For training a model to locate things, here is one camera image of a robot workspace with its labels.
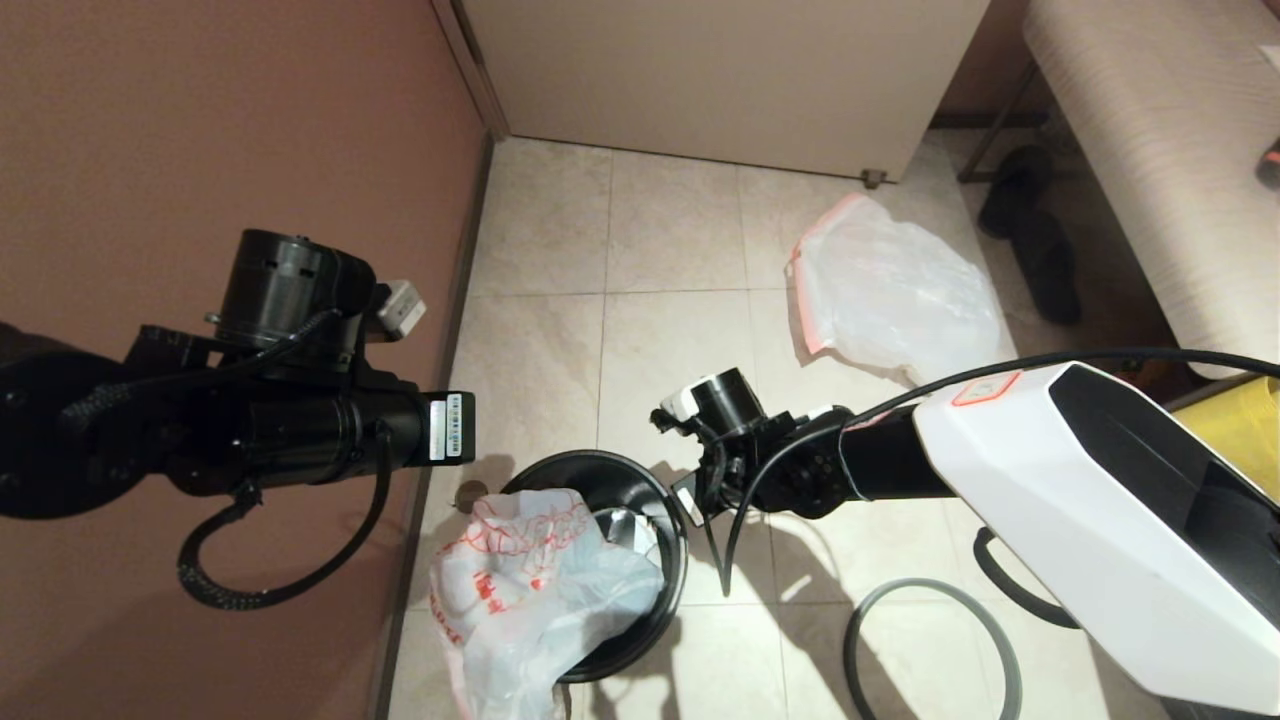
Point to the red black object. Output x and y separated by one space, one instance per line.
1270 165

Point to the beige woodgrain table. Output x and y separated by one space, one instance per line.
1150 150

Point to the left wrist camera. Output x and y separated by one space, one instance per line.
400 308

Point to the black round trash bin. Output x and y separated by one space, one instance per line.
640 640

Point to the round metal floor disc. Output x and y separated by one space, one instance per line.
470 492

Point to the yellow fabric bag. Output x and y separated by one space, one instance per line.
1240 430

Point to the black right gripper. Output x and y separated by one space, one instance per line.
735 485

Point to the grey door frame strip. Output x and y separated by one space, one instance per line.
470 62

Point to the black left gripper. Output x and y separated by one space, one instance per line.
400 430

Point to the white cabinet door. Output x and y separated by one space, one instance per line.
720 80

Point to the small metal cabinet foot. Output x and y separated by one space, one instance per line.
873 181

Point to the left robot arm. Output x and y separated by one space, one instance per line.
200 430

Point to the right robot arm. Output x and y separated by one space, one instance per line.
1100 500

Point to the thin metal table leg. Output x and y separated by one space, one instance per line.
976 157

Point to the white red-printed plastic bag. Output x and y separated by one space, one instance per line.
540 600

